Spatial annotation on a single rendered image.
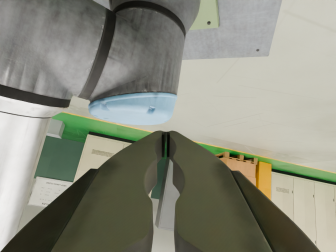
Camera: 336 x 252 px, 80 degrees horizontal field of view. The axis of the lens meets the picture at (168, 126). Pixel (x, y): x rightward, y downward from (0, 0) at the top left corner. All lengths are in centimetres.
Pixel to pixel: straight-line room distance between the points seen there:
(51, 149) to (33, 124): 735
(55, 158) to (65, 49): 735
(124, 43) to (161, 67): 7
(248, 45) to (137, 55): 38
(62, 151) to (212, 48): 718
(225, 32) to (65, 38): 40
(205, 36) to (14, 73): 45
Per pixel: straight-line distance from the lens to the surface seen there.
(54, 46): 30
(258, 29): 58
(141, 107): 30
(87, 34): 31
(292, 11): 140
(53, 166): 761
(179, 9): 41
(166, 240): 770
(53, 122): 498
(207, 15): 52
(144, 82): 31
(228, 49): 64
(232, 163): 475
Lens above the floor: 100
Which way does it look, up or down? 17 degrees down
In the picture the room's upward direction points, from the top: 170 degrees counter-clockwise
